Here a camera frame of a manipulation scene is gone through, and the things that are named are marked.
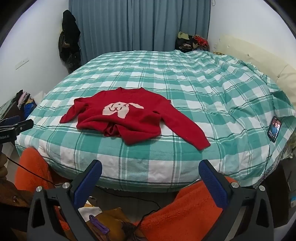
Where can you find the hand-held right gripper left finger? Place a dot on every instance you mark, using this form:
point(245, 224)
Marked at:
point(86, 183)

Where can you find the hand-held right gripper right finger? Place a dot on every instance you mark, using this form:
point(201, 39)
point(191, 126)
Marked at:
point(212, 183)

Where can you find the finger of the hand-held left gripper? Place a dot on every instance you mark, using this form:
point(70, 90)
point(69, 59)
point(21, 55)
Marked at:
point(24, 126)

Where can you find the red sweater with white dog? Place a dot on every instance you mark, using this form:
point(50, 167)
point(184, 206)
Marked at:
point(138, 120)

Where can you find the dark hanging clothes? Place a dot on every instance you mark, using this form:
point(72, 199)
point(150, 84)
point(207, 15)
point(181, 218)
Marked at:
point(69, 44)

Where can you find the pile of colourful clothes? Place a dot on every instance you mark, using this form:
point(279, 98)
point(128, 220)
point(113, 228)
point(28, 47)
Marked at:
point(192, 42)

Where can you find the white cloth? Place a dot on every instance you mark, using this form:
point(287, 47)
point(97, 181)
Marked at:
point(90, 212)

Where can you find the purple plastic clip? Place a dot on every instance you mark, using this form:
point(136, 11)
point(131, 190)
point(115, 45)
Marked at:
point(98, 224)

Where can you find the orange fleece pants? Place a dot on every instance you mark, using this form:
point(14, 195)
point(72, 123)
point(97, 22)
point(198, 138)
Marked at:
point(185, 220)

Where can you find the mustard yellow cloth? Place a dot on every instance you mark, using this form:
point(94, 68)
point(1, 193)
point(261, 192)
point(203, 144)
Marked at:
point(115, 222)

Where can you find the brown jacket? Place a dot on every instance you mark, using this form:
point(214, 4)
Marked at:
point(13, 197)

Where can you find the smartphone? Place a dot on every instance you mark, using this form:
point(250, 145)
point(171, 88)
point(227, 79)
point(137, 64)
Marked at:
point(274, 128)

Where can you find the green plaid blanket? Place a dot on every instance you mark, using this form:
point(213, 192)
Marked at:
point(196, 92)

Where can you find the cream headboard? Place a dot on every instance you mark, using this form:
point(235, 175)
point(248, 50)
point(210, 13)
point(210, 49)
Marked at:
point(254, 53)

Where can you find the blue curtain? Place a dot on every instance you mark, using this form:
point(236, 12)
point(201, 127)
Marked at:
point(138, 25)

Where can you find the white wall plate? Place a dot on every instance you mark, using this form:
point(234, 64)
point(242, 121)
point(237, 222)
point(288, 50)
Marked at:
point(22, 64)

